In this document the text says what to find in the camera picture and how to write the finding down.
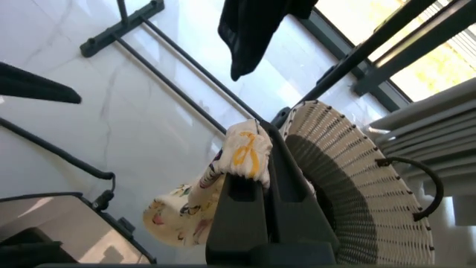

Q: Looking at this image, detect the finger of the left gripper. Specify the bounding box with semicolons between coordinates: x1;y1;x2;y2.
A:
0;61;82;104

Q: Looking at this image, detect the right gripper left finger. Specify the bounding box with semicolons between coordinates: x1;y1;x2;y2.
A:
205;173;269;264

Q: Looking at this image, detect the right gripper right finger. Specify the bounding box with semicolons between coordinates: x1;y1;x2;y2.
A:
260;121;340;262

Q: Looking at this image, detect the cream printed garment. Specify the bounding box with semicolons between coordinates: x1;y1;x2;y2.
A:
143;118;274;249

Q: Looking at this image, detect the black garment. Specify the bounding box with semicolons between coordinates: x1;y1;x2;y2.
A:
217;0;319;82

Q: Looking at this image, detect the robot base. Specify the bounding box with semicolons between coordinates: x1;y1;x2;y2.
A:
0;191;157;266

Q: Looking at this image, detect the white laundry basket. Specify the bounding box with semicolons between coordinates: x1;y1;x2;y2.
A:
278;99;446;266

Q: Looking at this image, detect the black clothes rack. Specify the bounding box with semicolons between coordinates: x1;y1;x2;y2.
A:
80;0;438;135

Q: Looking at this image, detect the beige curtain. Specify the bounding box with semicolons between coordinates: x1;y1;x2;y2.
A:
366;77;476;226

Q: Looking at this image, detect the window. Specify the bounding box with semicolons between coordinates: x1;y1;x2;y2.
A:
297;0;476;112

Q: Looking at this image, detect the black cable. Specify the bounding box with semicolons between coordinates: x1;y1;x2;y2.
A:
0;117;116;211

